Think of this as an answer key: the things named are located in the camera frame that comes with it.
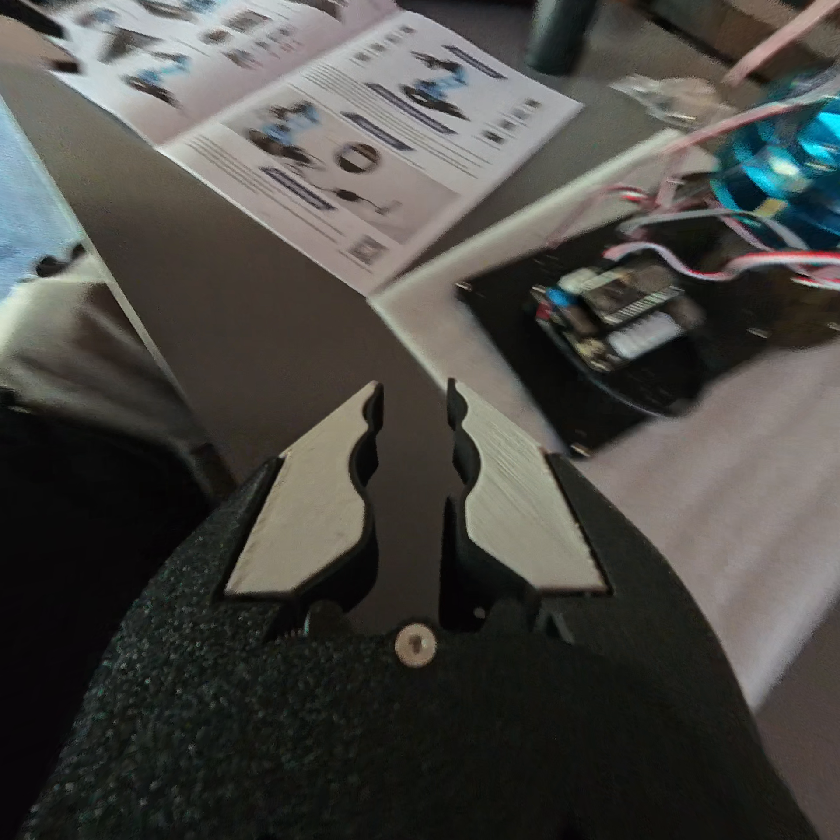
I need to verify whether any grey desk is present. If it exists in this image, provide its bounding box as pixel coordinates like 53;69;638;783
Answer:
0;0;840;840

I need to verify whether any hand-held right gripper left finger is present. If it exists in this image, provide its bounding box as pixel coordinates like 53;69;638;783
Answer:
223;381;385;614

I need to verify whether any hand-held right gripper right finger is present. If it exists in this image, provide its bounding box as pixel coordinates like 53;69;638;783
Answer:
438;377;613;630

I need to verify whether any printed instruction booklet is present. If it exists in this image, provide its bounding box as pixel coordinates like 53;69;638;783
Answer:
49;0;585;296

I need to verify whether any small clear parts bag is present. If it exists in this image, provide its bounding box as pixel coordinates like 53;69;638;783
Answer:
610;74;713;127

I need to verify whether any dark grey cylinder bottle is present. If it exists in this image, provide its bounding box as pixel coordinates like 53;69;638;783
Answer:
525;0;599;76

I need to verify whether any white foam sheet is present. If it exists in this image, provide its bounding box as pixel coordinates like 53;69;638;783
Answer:
369;128;840;713

